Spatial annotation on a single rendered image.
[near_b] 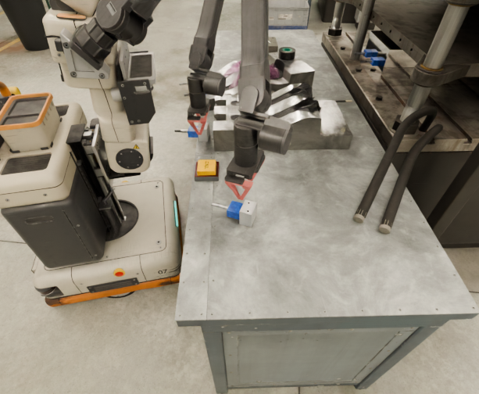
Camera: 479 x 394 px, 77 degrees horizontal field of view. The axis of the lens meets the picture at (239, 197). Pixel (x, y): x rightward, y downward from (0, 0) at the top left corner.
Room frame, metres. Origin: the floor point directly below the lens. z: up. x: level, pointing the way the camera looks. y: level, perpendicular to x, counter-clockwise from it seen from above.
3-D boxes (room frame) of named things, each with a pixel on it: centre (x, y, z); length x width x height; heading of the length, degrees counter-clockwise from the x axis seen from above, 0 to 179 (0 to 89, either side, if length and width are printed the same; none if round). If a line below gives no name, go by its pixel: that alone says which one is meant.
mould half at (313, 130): (1.04, -0.16, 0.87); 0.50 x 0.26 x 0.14; 91
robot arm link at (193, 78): (0.99, 0.14, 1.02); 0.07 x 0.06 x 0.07; 68
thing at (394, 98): (1.66, -1.02, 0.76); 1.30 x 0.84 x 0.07; 1
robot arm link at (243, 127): (0.58, -0.02, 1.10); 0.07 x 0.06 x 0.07; 65
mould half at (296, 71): (1.40, -0.06, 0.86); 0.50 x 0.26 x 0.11; 109
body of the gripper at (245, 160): (0.58, -0.02, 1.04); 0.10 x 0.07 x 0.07; 160
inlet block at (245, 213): (0.59, 0.02, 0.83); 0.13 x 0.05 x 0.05; 70
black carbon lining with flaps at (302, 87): (1.05, -0.14, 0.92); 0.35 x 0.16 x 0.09; 91
